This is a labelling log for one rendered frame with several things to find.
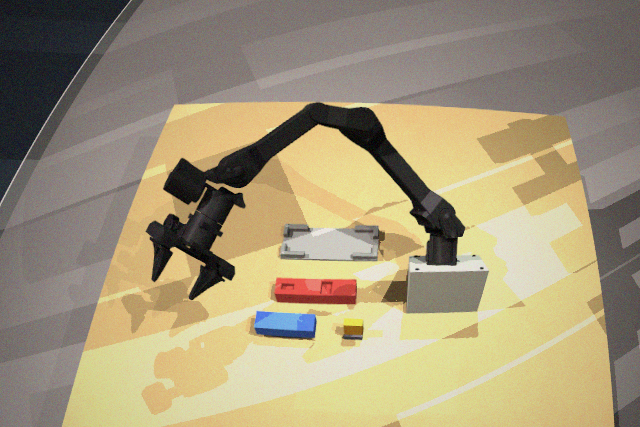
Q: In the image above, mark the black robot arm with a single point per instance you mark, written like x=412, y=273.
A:
x=361, y=126

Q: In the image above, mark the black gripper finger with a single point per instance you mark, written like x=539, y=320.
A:
x=161, y=257
x=205, y=280

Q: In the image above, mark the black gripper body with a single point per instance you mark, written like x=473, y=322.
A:
x=200, y=234

